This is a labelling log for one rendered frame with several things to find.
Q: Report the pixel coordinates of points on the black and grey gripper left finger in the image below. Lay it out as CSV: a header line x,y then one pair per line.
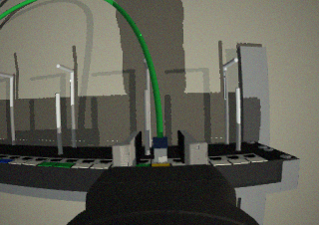
x,y
129,152

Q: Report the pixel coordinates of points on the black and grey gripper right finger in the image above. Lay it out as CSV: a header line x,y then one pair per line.
x,y
191,151

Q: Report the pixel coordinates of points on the green patch cord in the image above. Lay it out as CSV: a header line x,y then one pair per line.
x,y
145,50

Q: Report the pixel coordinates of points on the white and dark blue cable plug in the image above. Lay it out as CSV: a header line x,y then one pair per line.
x,y
160,146

